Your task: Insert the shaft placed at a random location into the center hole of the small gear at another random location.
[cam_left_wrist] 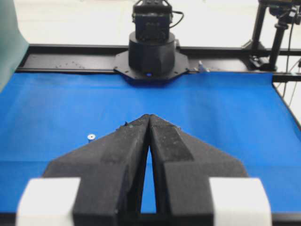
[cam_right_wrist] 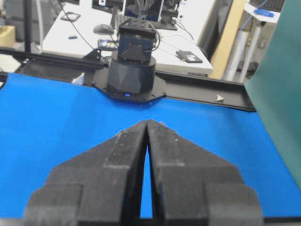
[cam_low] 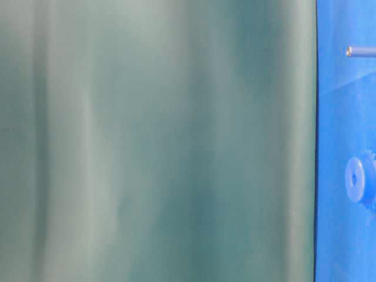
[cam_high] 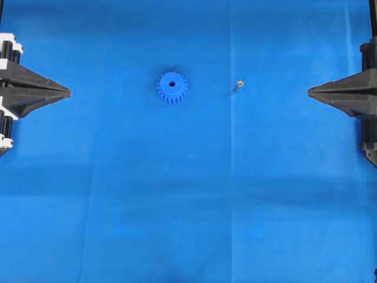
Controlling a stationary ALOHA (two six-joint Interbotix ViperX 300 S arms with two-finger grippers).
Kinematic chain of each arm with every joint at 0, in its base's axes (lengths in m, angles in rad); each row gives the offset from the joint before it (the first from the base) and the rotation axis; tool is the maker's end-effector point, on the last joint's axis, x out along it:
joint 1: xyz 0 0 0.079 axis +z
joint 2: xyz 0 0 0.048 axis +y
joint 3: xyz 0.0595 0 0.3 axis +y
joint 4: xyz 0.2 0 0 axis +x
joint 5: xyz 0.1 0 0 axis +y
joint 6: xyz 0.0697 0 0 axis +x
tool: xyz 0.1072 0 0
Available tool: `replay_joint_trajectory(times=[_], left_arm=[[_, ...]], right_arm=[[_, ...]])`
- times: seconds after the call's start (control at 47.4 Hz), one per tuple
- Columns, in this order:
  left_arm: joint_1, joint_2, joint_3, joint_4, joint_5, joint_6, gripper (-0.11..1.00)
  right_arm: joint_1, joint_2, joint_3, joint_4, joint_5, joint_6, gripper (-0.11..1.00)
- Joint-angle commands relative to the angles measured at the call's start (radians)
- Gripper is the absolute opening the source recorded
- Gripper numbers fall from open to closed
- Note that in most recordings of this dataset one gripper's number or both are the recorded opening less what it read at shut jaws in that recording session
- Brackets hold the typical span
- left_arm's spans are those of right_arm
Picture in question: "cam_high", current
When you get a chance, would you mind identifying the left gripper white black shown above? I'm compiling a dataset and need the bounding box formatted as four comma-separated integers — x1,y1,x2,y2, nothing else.
1,33,71,156

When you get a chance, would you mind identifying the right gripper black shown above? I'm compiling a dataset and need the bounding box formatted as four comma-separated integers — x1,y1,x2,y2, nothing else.
308,36,376,167

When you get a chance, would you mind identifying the small metal shaft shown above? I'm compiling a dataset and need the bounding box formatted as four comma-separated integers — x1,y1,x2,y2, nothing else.
234,80,244,93

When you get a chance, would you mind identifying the small blue plastic gear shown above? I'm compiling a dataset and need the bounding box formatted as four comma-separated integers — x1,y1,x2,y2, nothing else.
157,71,189,104

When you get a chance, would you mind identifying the blue cloth mat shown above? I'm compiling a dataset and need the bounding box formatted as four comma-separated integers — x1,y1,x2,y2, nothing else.
1,1,376,282

